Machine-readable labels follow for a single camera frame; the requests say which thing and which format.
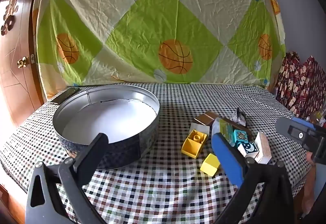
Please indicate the small yellow cube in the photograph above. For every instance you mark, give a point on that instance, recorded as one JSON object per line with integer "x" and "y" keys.
{"x": 210, "y": 165}

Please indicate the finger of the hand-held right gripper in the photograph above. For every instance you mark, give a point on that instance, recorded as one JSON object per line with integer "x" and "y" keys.
{"x": 293, "y": 129}
{"x": 304, "y": 122}

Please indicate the carved wooden door ornament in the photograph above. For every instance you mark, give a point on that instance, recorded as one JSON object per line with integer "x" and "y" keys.
{"x": 10, "y": 12}

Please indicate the white block with brown face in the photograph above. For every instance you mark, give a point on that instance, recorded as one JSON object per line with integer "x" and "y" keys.
{"x": 263, "y": 149}

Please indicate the clear-cased copper box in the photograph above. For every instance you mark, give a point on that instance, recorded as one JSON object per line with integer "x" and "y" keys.
{"x": 244, "y": 128}

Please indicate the red printed cloth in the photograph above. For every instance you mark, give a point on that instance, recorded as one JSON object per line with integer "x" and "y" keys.
{"x": 300, "y": 79}

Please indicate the basketball print green bedsheet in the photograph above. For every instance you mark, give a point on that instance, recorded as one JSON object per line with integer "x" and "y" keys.
{"x": 152, "y": 23}

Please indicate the brass door latch plate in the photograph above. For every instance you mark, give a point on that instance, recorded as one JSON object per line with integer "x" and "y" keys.
{"x": 32, "y": 58}

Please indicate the silver and black wrapper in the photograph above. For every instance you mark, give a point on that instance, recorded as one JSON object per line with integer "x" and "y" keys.
{"x": 239, "y": 119}

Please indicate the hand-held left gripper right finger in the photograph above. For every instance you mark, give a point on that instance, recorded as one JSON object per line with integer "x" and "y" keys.
{"x": 226, "y": 157}

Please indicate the dark flat rectangular device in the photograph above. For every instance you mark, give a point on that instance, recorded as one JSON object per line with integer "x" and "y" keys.
{"x": 65, "y": 95}

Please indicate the moon print cube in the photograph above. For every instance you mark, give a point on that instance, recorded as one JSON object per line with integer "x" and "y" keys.
{"x": 248, "y": 149}

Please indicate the round metal tin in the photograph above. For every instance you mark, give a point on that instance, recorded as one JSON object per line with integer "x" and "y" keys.
{"x": 127, "y": 146}

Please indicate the yellow studded toy block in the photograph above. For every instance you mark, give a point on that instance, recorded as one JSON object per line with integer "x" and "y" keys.
{"x": 193, "y": 147}

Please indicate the clear plastic bag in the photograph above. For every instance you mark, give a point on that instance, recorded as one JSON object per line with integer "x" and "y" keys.
{"x": 317, "y": 117}

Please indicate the brown wooden door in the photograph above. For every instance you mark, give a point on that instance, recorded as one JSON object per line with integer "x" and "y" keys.
{"x": 15, "y": 86}

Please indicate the teal picture cube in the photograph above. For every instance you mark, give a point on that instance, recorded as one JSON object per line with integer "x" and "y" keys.
{"x": 240, "y": 136}

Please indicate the checkered tablecloth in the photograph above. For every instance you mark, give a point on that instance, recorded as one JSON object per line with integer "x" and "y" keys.
{"x": 165, "y": 188}

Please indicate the clear box with green label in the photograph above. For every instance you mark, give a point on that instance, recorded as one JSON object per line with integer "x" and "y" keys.
{"x": 226, "y": 129}

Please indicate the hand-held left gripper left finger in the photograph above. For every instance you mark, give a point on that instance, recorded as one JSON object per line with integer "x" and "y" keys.
{"x": 99, "y": 147}

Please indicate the patterned copper box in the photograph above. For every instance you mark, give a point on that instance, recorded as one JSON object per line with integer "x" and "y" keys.
{"x": 203, "y": 118}

